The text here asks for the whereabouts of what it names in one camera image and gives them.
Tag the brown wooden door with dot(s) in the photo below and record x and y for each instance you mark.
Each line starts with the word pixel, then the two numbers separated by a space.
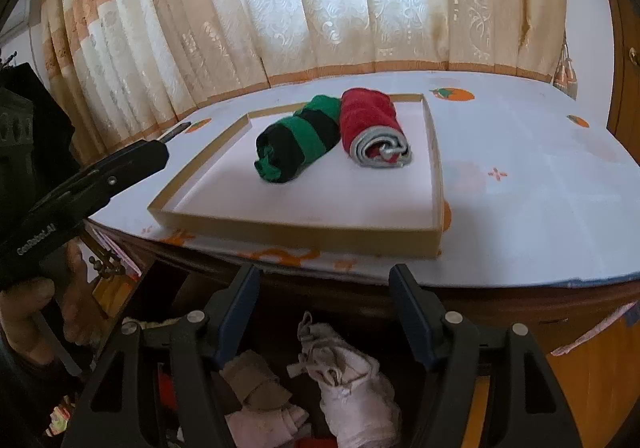
pixel 625 93

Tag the green black striped underwear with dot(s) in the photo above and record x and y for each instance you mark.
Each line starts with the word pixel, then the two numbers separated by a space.
pixel 300 138

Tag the brass door knob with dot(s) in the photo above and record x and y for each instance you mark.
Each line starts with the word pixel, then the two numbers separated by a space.
pixel 634 56

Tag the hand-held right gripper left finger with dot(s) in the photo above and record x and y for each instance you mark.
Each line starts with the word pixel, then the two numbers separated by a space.
pixel 240 308

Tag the curtain tassel tieback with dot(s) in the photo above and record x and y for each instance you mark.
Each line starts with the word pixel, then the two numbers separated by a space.
pixel 565 73

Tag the red underwear grey waistband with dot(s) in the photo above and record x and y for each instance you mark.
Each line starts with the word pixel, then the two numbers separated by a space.
pixel 367 113

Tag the wooden coat rack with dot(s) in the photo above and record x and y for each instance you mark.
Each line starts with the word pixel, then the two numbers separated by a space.
pixel 107 268

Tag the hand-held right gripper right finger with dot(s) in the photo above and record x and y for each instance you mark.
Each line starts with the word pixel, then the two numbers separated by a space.
pixel 407 308

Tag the dresser drawer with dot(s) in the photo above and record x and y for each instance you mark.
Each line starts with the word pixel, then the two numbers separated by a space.
pixel 360 323

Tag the black jacket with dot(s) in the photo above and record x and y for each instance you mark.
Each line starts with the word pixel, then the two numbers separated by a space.
pixel 45 103

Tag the person's left forearm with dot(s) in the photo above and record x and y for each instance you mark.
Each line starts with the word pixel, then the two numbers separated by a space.
pixel 25 393

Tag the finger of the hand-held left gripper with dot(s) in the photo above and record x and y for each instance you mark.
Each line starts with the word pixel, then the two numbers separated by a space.
pixel 135 161

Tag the person's left hand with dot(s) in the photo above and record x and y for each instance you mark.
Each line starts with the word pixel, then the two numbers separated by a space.
pixel 80 308

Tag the pinkish white frilly underwear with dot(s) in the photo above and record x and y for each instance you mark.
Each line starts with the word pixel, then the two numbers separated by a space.
pixel 350 393

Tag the shallow cardboard tray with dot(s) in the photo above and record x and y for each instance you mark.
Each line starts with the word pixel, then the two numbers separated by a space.
pixel 325 208

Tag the cream and orange floral curtain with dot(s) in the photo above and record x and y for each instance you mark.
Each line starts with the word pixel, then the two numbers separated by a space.
pixel 350 3

